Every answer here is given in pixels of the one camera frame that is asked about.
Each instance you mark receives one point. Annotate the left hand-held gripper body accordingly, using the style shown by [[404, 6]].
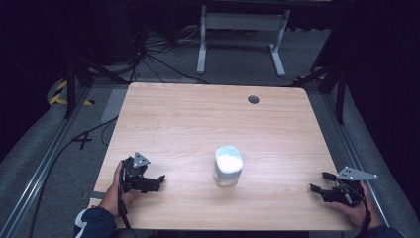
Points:
[[137, 175]]

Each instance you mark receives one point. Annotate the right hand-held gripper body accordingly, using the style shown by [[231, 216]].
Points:
[[346, 188]]

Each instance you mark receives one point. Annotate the person's right hand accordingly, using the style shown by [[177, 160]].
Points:
[[358, 211]]

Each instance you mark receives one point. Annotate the person's left hand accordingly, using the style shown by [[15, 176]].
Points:
[[114, 195]]

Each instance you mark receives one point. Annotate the white lidded plastic jar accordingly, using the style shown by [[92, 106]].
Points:
[[228, 167]]

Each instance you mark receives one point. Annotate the black tripod stand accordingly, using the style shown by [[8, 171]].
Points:
[[340, 89], [71, 86]]

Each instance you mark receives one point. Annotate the grey round table grommet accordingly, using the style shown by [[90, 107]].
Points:
[[253, 99]]

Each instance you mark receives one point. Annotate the yellow black hazard tape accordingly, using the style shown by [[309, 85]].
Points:
[[61, 95]]

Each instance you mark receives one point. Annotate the aluminium floor rail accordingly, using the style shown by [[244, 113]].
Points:
[[39, 168], [350, 148]]

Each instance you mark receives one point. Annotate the grey metal table frame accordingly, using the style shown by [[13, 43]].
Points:
[[242, 21]]

